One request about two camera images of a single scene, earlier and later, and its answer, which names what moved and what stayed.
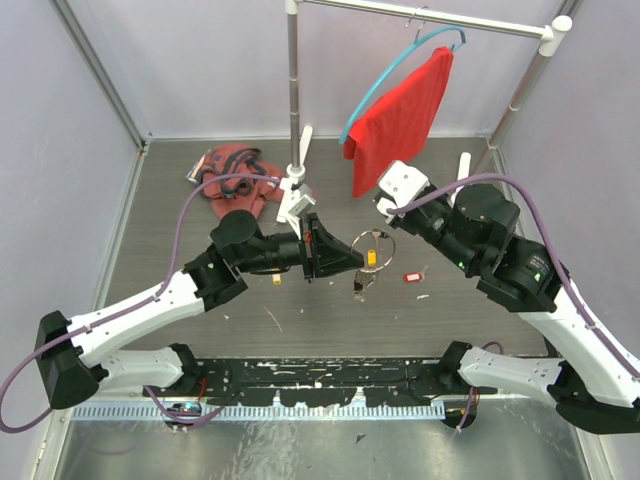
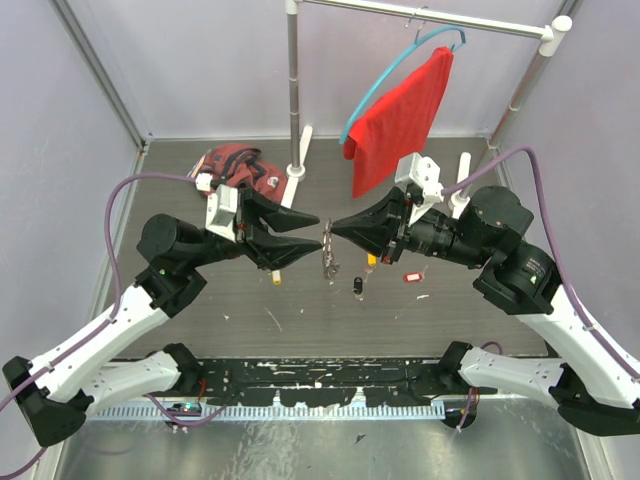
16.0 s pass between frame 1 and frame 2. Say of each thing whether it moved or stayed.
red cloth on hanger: stayed
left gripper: moved
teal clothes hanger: stayed
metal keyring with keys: moved
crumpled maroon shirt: stayed
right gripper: moved
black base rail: stayed
